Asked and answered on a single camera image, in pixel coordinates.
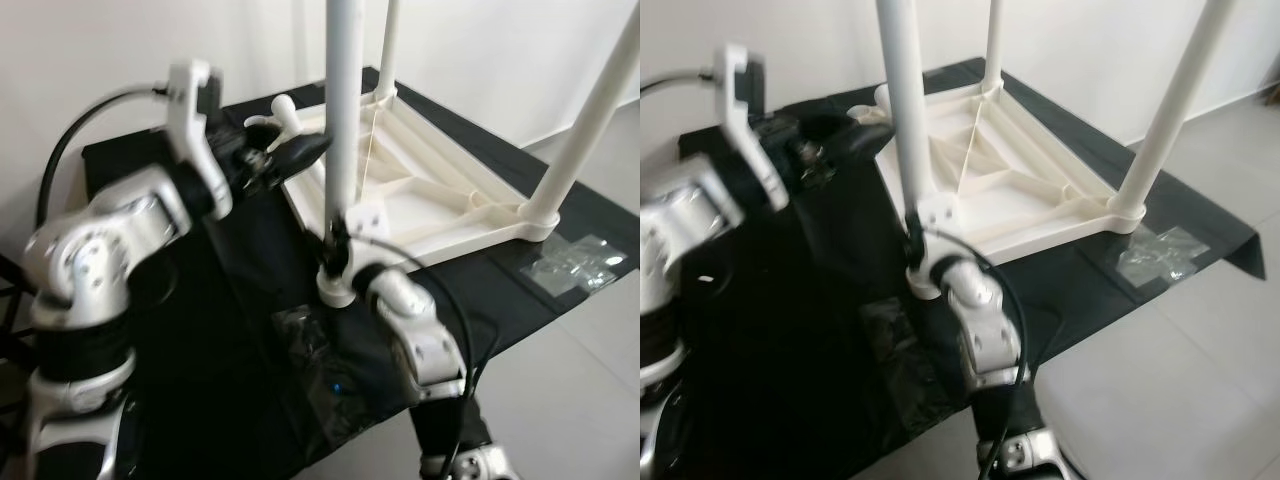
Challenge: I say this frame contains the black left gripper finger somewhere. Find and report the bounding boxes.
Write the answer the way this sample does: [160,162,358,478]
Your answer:
[272,134,333,173]
[812,112,883,161]

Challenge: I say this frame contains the black tablecloth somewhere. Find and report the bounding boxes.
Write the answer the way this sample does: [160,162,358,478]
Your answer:
[670,57,1263,480]
[80,65,641,476]

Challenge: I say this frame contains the clear plastic wrap sheet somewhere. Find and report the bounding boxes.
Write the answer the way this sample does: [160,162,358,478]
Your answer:
[525,235,631,293]
[1115,225,1211,286]
[865,295,961,421]
[272,305,401,441]

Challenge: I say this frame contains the white plastic table top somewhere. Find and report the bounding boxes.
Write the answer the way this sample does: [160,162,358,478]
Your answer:
[850,80,1146,266]
[245,85,561,271]

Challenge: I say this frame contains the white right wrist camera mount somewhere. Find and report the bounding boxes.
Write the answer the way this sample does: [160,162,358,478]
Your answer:
[915,193,966,291]
[340,205,393,306]

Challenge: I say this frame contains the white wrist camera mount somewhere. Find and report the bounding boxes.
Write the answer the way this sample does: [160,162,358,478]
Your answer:
[340,205,393,306]
[712,43,791,211]
[915,193,966,291]
[165,58,236,221]

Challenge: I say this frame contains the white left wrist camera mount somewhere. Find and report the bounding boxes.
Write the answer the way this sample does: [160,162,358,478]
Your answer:
[165,58,236,221]
[712,43,791,211]

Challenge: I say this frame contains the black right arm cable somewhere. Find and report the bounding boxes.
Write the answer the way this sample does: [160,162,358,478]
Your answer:
[935,228,1031,471]
[345,235,481,471]

